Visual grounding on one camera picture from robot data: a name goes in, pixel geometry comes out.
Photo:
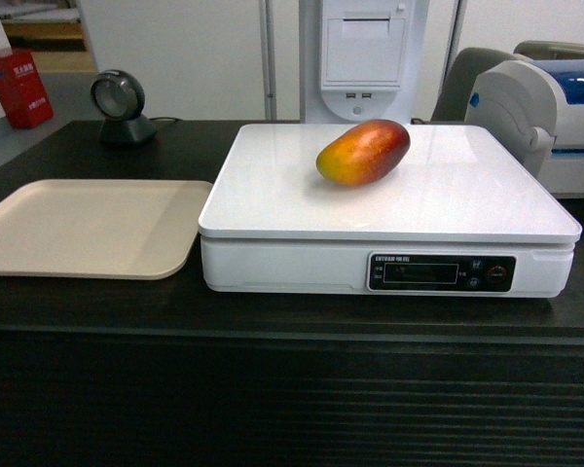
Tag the red fire extinguisher box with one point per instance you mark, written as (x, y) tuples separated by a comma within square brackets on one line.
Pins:
[(22, 93)]

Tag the black checkout counter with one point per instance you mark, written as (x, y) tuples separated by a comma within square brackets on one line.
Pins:
[(170, 373)]

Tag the grey office chair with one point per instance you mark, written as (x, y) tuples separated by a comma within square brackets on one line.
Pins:
[(455, 93)]

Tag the grey label printer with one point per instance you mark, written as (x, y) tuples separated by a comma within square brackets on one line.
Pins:
[(518, 103)]

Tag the black barcode scanner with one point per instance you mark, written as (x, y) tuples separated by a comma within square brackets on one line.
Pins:
[(119, 97)]

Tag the dark red yellow mango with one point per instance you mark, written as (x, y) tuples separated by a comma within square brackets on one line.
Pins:
[(364, 154)]

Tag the white receipt printer kiosk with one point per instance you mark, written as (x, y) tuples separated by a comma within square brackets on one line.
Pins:
[(359, 60)]

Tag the beige plastic tray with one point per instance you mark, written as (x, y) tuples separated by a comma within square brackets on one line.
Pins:
[(108, 229)]

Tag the white checkout scale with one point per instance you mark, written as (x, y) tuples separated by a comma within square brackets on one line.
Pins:
[(459, 216)]

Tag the blue white printer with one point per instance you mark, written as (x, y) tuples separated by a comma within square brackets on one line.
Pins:
[(561, 171)]

